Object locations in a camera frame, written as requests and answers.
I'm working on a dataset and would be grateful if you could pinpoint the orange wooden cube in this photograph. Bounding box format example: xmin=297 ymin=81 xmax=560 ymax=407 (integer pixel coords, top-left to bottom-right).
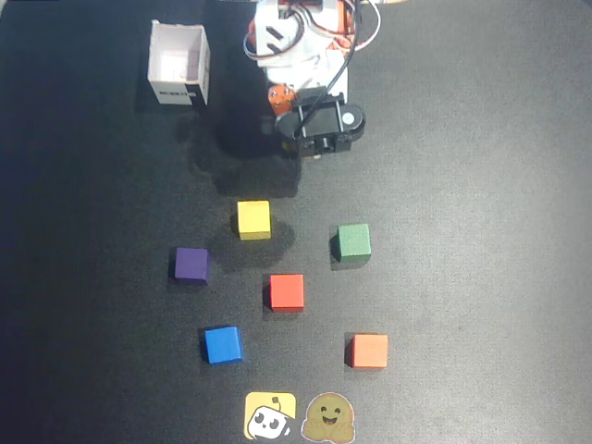
xmin=347 ymin=333 xmax=389 ymax=370

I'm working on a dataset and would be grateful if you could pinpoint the hugging face emoji sticker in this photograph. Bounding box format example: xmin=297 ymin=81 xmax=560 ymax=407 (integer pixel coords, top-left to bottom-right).
xmin=301 ymin=391 xmax=358 ymax=443

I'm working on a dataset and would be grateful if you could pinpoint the green wooden cube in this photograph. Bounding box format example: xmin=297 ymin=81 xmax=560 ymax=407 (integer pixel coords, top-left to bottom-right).
xmin=330 ymin=223 xmax=373 ymax=265

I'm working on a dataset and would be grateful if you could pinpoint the purple wooden cube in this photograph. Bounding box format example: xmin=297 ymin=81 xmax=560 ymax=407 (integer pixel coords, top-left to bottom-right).
xmin=174 ymin=246 xmax=212 ymax=286

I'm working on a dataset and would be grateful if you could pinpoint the blue wooden cube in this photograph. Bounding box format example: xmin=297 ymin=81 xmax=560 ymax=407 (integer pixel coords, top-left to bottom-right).
xmin=203 ymin=326 xmax=244 ymax=366

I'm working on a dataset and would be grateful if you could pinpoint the black felt mat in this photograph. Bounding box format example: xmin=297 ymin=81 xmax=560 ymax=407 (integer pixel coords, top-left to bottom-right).
xmin=0 ymin=0 xmax=592 ymax=444

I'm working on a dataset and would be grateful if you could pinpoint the thin black white servo cable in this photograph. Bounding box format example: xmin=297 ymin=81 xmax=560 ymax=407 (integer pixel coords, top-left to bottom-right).
xmin=241 ymin=25 xmax=278 ymax=65

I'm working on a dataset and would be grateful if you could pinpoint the red wooden cube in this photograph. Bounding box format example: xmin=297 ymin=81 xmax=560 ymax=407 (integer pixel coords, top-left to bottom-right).
xmin=266 ymin=273 xmax=306 ymax=313

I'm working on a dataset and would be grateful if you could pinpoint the yellow robot face sticker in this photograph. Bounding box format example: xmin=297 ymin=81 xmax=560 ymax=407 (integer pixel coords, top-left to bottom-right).
xmin=243 ymin=391 xmax=298 ymax=441

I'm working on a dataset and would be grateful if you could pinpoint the white red servo cable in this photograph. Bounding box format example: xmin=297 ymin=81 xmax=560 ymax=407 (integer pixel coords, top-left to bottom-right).
xmin=295 ymin=0 xmax=383 ymax=53

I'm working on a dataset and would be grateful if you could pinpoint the white open cardboard box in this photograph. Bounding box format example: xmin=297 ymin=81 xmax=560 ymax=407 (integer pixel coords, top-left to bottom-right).
xmin=146 ymin=18 xmax=212 ymax=109

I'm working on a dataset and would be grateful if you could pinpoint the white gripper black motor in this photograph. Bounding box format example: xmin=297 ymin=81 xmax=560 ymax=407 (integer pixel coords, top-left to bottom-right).
xmin=266 ymin=48 xmax=351 ymax=117

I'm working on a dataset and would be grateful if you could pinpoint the yellow wooden cube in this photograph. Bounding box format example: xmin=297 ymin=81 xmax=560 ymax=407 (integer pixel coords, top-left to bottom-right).
xmin=236 ymin=199 xmax=273 ymax=241

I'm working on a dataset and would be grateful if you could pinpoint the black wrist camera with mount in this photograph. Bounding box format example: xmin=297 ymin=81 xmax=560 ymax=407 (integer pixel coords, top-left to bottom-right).
xmin=274 ymin=86 xmax=366 ymax=161

